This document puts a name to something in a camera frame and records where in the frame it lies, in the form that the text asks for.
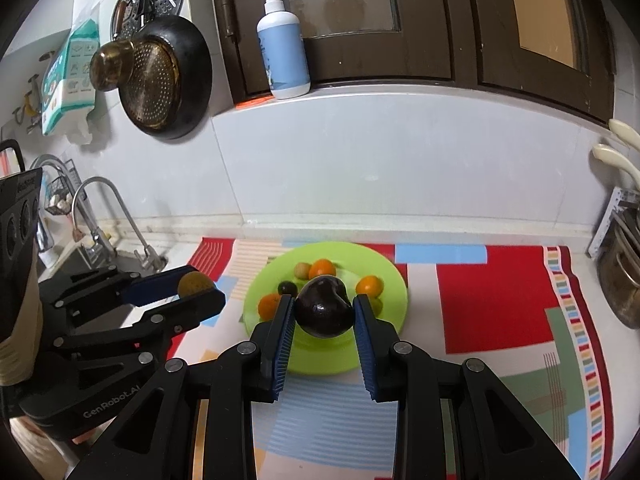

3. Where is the person's left hand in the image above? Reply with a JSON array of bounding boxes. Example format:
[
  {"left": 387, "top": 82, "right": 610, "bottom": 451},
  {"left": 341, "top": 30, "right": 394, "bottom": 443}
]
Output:
[{"left": 0, "top": 304, "right": 47, "bottom": 387}]

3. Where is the cream utensil handle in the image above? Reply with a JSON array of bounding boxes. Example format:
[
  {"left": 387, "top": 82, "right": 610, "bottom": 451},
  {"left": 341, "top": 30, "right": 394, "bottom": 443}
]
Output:
[
  {"left": 592, "top": 144, "right": 640, "bottom": 186},
  {"left": 607, "top": 119, "right": 640, "bottom": 151}
]

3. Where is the brass perforated strainer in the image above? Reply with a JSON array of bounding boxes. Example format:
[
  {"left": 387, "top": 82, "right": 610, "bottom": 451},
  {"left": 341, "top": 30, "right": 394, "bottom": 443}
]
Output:
[{"left": 125, "top": 41, "right": 181, "bottom": 126}]

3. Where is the colourful patterned tablecloth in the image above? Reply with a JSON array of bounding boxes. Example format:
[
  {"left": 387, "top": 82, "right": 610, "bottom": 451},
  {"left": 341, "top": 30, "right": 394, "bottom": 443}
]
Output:
[{"left": 170, "top": 237, "right": 613, "bottom": 480}]

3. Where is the dark brown cabinet door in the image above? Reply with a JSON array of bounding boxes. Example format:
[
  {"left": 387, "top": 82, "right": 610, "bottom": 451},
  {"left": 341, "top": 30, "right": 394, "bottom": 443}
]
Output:
[
  {"left": 210, "top": 0, "right": 471, "bottom": 108},
  {"left": 465, "top": 0, "right": 616, "bottom": 126}
]

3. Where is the large stainless steel pot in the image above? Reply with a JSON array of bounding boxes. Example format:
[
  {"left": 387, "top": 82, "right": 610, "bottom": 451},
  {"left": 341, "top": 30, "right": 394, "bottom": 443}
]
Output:
[{"left": 597, "top": 220, "right": 640, "bottom": 328}]

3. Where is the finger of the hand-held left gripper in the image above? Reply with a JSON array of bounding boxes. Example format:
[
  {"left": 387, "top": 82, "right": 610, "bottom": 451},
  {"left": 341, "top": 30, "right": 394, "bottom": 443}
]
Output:
[
  {"left": 50, "top": 290, "right": 227, "bottom": 361},
  {"left": 37, "top": 265, "right": 217, "bottom": 321}
]

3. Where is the black frying pan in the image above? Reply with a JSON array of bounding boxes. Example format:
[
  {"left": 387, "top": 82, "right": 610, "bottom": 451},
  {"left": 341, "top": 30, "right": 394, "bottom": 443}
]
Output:
[{"left": 118, "top": 15, "right": 212, "bottom": 140}]

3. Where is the wire sink basket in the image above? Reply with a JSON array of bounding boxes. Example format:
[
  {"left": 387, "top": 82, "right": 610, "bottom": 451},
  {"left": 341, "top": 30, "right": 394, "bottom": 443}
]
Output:
[{"left": 44, "top": 172, "right": 81, "bottom": 216}]

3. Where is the yellow orange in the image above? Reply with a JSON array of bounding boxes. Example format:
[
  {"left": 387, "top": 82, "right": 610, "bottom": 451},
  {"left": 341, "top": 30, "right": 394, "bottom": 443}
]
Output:
[{"left": 355, "top": 275, "right": 385, "bottom": 297}]

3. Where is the green plate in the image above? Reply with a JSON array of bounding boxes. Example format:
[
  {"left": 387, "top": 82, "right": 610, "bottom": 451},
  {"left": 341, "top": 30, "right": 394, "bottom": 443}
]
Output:
[{"left": 243, "top": 241, "right": 408, "bottom": 376}]

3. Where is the white and blue pump bottle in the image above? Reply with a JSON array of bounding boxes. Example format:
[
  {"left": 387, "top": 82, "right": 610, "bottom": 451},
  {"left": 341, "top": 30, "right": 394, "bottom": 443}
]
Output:
[{"left": 256, "top": 0, "right": 311, "bottom": 100}]

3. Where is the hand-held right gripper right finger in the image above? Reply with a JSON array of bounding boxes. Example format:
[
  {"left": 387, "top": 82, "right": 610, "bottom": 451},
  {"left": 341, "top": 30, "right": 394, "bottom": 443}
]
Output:
[{"left": 352, "top": 294, "right": 583, "bottom": 480}]

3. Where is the dark purple plum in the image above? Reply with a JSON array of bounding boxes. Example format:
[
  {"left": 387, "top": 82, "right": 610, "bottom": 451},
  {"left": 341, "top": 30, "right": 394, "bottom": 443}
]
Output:
[{"left": 297, "top": 276, "right": 352, "bottom": 339}]

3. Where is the teal and white tissue pack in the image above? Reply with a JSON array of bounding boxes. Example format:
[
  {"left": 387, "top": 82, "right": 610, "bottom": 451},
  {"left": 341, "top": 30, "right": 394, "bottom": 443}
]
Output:
[{"left": 40, "top": 19, "right": 101, "bottom": 137}]

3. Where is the small orange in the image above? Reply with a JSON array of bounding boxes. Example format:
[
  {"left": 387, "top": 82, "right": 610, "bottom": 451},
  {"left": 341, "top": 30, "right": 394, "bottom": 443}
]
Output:
[
  {"left": 308, "top": 258, "right": 337, "bottom": 281},
  {"left": 257, "top": 294, "right": 282, "bottom": 319}
]

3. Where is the brass ladle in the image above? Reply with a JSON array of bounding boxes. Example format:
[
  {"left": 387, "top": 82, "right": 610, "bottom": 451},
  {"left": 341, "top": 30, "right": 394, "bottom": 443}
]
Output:
[{"left": 89, "top": 39, "right": 135, "bottom": 92}]

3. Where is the white dish rack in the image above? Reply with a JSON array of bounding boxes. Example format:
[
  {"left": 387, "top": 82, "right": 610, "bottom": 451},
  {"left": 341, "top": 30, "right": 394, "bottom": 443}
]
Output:
[{"left": 587, "top": 187, "right": 626, "bottom": 258}]

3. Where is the chrome gooseneck faucet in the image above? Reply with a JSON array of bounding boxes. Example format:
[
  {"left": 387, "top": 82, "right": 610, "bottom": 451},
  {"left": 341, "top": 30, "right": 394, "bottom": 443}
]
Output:
[{"left": 71, "top": 176, "right": 163, "bottom": 272}]

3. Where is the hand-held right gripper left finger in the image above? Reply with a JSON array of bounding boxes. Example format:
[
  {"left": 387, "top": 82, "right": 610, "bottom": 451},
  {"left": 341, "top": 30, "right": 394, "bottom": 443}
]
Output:
[{"left": 65, "top": 294, "right": 296, "bottom": 480}]

